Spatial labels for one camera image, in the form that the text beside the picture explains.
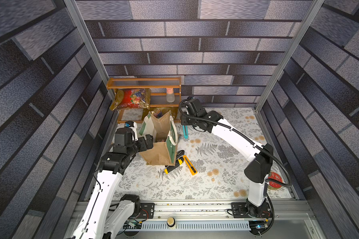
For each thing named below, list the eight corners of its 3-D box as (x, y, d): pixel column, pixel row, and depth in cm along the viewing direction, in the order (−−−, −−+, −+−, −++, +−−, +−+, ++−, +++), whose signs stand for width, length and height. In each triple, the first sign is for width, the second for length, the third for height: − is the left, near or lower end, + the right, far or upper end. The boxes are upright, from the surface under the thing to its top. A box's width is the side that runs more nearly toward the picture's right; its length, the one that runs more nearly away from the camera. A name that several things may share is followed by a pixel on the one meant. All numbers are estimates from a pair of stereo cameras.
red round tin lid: (264, 185, 84) (268, 183, 80) (268, 173, 88) (271, 170, 85) (277, 192, 81) (281, 190, 78) (280, 179, 86) (284, 177, 83)
